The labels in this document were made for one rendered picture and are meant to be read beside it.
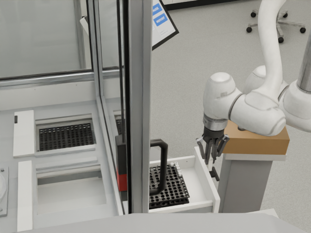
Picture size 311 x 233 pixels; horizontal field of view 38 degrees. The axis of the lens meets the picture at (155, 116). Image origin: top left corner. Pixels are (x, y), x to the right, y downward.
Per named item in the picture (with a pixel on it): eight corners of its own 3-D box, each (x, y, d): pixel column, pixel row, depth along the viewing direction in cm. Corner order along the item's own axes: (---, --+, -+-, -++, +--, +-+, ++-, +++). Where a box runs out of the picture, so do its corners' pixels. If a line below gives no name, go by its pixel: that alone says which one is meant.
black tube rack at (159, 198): (177, 174, 187) (177, 163, 183) (188, 207, 174) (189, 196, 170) (123, 181, 183) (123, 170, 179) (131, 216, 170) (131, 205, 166)
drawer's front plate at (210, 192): (195, 164, 195) (198, 145, 187) (217, 218, 173) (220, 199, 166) (192, 164, 194) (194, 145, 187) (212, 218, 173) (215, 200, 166)
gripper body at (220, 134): (222, 116, 169) (219, 134, 175) (200, 119, 167) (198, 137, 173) (229, 129, 163) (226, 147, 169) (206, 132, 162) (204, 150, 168)
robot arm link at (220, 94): (195, 113, 161) (227, 128, 155) (199, 76, 151) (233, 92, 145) (212, 98, 167) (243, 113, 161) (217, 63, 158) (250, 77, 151)
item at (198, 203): (193, 164, 192) (194, 154, 188) (211, 212, 173) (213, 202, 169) (98, 178, 185) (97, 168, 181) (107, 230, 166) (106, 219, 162)
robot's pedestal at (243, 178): (252, 209, 279) (276, 114, 230) (261, 252, 256) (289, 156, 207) (204, 208, 279) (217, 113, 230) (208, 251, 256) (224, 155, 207)
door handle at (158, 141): (164, 189, 113) (167, 132, 101) (166, 197, 111) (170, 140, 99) (144, 192, 112) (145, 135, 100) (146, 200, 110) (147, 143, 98)
